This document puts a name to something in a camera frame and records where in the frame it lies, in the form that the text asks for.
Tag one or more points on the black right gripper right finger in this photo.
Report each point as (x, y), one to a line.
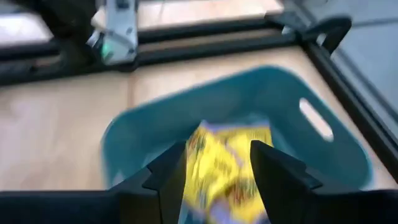
(295, 202)

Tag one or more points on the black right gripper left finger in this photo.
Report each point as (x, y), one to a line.
(149, 202)

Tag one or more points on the blue-grey plastic bin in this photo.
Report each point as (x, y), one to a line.
(155, 140)

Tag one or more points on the yellow Sour Patch candy bag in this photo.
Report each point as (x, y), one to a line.
(224, 161)

